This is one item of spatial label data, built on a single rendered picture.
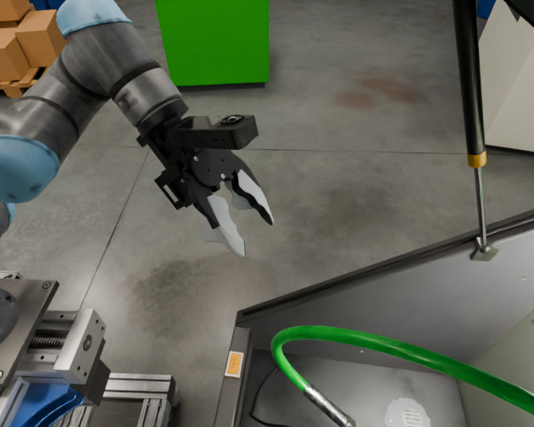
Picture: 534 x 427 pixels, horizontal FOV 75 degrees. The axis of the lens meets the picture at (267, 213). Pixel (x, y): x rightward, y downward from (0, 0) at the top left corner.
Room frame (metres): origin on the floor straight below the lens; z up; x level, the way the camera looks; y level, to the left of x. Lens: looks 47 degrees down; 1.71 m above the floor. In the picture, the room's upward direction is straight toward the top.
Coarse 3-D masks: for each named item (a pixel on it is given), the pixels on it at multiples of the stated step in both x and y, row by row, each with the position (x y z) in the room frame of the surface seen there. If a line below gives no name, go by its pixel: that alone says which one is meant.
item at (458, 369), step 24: (288, 336) 0.17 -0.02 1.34; (312, 336) 0.15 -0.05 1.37; (336, 336) 0.14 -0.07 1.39; (360, 336) 0.14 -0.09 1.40; (408, 360) 0.11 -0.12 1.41; (432, 360) 0.11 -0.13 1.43; (456, 360) 0.10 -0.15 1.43; (480, 384) 0.09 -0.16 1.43; (504, 384) 0.09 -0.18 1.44; (528, 408) 0.07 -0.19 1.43
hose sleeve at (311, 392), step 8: (304, 392) 0.15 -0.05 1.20; (312, 392) 0.15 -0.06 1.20; (320, 392) 0.15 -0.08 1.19; (312, 400) 0.14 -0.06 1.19; (320, 400) 0.14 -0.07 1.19; (328, 400) 0.14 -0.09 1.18; (320, 408) 0.13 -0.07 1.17; (328, 408) 0.13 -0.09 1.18; (336, 408) 0.13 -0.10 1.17; (328, 416) 0.13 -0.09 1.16; (336, 416) 0.13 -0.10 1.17; (344, 416) 0.13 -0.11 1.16; (344, 424) 0.12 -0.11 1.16
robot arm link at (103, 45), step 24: (72, 0) 0.44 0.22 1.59; (96, 0) 0.45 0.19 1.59; (72, 24) 0.43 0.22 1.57; (96, 24) 0.43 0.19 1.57; (120, 24) 0.44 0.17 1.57; (72, 48) 0.42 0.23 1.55; (96, 48) 0.41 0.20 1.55; (120, 48) 0.41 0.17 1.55; (144, 48) 0.44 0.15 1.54; (72, 72) 0.41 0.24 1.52; (96, 72) 0.41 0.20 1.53; (120, 72) 0.40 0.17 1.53; (144, 72) 0.43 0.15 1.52
